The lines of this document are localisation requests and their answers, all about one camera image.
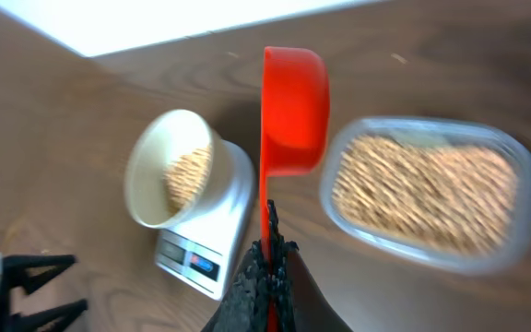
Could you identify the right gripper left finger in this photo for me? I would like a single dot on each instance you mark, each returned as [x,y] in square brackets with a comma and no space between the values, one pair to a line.
[244,307]

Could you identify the soybeans in bowl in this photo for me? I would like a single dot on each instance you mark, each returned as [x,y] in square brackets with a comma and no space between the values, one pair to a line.
[185,178]

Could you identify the white bowl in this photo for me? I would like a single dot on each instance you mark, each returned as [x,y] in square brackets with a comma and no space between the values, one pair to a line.
[167,138]

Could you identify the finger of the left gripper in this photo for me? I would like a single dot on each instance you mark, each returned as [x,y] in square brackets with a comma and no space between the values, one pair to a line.
[31,272]
[57,319]

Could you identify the white digital kitchen scale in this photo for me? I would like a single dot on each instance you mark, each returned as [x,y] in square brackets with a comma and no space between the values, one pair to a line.
[201,252]

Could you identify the soybeans pile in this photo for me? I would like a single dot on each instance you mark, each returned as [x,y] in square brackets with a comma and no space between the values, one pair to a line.
[454,199]

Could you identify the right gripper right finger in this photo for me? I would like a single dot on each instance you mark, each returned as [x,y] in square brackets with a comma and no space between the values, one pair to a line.
[299,304]

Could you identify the red measuring scoop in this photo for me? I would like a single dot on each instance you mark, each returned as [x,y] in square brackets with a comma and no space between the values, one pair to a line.
[295,107]

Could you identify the clear plastic container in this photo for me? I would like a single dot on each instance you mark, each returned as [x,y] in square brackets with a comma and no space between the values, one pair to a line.
[434,132]

